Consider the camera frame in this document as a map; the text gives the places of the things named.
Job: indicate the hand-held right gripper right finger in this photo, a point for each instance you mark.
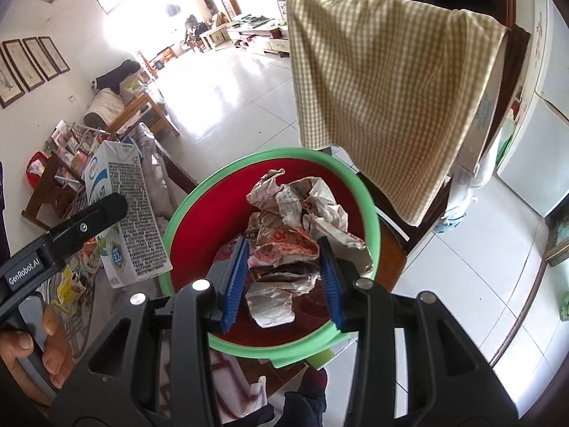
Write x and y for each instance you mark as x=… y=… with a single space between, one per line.
x=331 y=282

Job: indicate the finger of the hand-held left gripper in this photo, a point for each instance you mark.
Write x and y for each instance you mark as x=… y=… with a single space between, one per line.
x=95 y=214

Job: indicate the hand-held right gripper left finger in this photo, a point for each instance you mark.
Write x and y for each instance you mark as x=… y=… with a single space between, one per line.
x=235 y=282

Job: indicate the white blue milk carton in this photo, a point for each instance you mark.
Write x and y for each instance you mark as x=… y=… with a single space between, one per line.
x=129 y=213

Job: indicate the brown printed wrapper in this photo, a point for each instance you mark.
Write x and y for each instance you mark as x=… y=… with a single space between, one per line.
x=275 y=253

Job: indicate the red bin with green rim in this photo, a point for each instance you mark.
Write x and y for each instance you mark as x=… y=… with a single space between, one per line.
x=200 y=231

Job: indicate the white paper wrapper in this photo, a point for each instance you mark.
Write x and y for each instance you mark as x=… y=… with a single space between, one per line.
x=320 y=204

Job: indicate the person's left hand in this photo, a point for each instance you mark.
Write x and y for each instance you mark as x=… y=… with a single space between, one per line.
x=17 y=356

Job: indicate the yellow packaging box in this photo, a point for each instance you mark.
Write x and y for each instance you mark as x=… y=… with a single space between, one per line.
x=71 y=287

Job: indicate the dark wooden bench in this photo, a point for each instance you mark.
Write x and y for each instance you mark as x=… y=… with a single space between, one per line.
x=44 y=200

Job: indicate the dark wooden chair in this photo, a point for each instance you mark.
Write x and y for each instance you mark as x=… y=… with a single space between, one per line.
x=393 y=253

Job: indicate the red bag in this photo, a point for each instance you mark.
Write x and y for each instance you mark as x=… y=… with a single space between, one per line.
x=38 y=171

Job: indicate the magazine rack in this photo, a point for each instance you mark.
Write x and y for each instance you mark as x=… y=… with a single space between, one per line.
x=75 y=142

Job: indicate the red white cloth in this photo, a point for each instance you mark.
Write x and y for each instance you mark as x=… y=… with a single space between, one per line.
x=240 y=378

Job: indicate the beige striped cushion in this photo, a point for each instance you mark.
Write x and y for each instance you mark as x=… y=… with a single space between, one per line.
x=103 y=106

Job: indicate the wooden sofa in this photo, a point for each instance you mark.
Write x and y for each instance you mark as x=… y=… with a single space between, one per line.
x=142 y=115

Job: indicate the person's dark socked foot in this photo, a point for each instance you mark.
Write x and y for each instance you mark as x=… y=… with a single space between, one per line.
x=306 y=393

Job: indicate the light blue plastic bag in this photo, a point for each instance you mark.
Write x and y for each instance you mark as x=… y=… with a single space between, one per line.
x=451 y=222

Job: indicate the black plush pillow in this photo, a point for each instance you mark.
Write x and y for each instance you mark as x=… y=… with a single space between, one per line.
x=118 y=75

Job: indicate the beige checked cloth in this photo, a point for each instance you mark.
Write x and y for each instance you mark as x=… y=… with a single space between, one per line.
x=378 y=98

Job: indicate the wooden coffee table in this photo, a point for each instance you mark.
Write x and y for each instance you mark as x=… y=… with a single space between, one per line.
x=218 y=35

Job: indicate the white refrigerator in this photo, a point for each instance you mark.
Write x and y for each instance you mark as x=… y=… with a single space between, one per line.
x=542 y=164

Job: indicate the long television cabinet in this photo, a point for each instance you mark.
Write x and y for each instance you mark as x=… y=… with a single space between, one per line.
x=262 y=31

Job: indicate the dark framed wall picture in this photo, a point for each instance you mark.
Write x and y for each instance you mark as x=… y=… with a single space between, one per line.
x=42 y=58
x=24 y=64
x=9 y=84
x=54 y=54

